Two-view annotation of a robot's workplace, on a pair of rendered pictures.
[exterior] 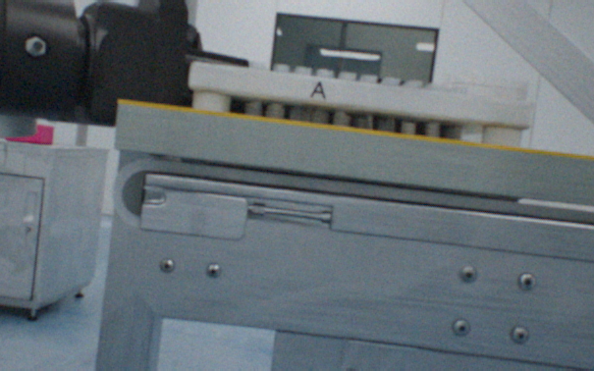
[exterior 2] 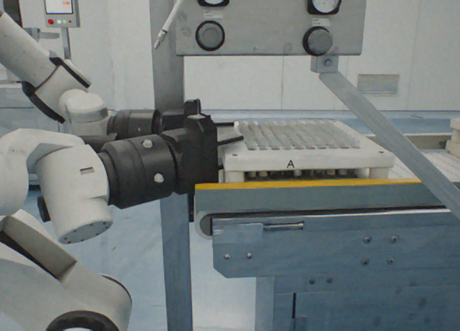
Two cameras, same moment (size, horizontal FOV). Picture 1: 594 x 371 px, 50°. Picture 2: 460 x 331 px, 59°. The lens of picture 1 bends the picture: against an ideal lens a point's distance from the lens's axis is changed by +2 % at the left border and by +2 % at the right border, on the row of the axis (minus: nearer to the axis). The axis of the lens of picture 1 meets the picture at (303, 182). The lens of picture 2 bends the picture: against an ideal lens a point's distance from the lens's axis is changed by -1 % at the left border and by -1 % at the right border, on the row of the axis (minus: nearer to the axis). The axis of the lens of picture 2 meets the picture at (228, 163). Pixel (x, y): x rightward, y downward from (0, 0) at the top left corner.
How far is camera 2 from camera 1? 0.26 m
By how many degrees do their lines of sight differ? 15
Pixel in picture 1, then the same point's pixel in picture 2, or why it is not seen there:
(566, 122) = (371, 12)
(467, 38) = not seen: outside the picture
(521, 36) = (394, 145)
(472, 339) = (370, 265)
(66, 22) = (167, 159)
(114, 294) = (167, 230)
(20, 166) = not seen: hidden behind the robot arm
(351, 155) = (311, 196)
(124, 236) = (167, 202)
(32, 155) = not seen: hidden behind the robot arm
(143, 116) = (208, 193)
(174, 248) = (230, 249)
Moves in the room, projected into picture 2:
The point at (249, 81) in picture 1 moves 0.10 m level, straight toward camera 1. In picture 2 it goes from (255, 164) to (275, 190)
